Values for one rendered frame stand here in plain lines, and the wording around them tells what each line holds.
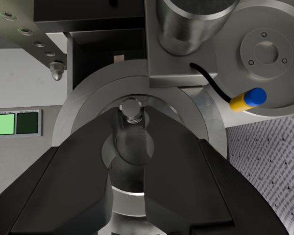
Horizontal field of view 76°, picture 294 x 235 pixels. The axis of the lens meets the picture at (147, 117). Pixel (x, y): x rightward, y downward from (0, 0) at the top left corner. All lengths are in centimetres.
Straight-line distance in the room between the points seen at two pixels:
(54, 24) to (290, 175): 30
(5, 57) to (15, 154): 249
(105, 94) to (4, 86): 275
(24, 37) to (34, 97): 223
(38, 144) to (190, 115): 46
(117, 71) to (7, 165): 48
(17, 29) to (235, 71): 39
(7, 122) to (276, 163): 58
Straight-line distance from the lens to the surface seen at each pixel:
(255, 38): 21
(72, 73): 19
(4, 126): 61
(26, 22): 43
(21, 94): 277
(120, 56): 211
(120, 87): 16
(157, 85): 15
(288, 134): 29
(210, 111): 17
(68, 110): 18
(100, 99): 16
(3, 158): 61
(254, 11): 23
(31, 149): 57
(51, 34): 20
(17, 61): 293
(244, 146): 38
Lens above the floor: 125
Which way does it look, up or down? 7 degrees down
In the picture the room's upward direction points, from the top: 177 degrees clockwise
